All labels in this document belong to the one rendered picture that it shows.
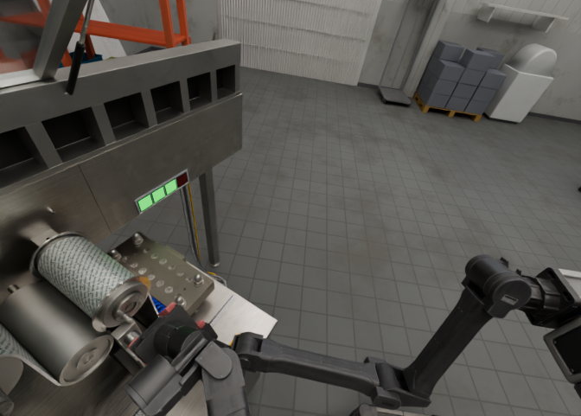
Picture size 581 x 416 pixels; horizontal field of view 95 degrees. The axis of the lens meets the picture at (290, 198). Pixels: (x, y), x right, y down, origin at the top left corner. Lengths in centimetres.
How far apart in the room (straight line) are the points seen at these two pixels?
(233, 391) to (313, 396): 155
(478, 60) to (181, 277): 589
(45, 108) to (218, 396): 73
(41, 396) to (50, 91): 86
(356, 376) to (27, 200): 95
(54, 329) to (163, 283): 34
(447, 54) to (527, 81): 157
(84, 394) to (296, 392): 121
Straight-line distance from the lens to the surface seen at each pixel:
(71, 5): 64
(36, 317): 92
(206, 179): 164
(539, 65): 701
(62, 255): 90
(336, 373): 81
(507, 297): 74
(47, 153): 92
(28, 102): 87
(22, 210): 96
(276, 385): 200
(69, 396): 118
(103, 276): 81
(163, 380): 51
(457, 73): 616
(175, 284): 108
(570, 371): 86
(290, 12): 639
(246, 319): 113
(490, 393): 254
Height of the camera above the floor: 194
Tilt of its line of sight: 42 degrees down
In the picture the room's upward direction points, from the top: 10 degrees clockwise
